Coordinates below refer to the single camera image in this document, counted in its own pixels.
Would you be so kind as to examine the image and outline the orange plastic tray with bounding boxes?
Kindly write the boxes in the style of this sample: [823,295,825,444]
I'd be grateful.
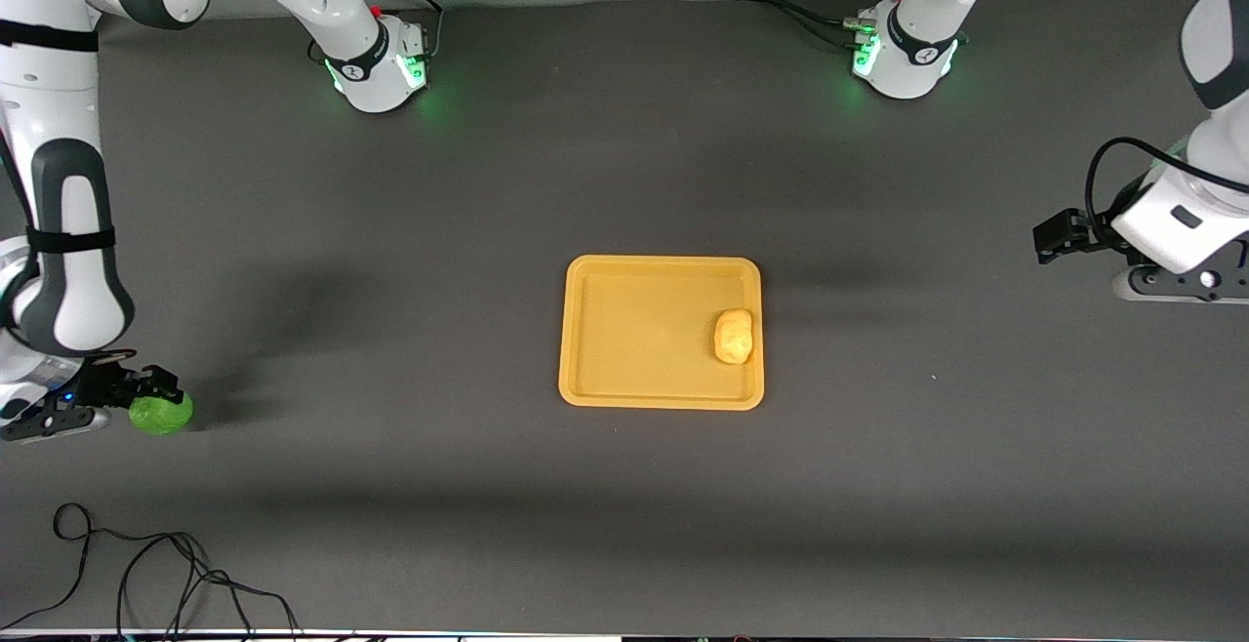
[558,255,765,412]

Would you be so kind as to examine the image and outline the yellow potato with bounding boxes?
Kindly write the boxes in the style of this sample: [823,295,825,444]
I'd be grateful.
[713,308,755,366]

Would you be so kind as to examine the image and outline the thin black looped cable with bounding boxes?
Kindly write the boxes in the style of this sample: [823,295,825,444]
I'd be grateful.
[0,502,300,639]

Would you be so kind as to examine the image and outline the green apple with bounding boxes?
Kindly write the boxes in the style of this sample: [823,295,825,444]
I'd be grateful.
[129,393,194,436]

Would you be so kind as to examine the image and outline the black arm base cable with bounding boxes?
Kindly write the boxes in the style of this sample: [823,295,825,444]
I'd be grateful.
[356,0,446,63]
[737,0,913,50]

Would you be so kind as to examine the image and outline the black right arm base cable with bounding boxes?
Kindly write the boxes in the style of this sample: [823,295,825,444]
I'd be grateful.
[356,0,446,63]

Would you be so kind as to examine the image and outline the black left arm base cable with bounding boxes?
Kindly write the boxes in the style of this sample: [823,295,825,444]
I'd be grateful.
[737,0,913,50]

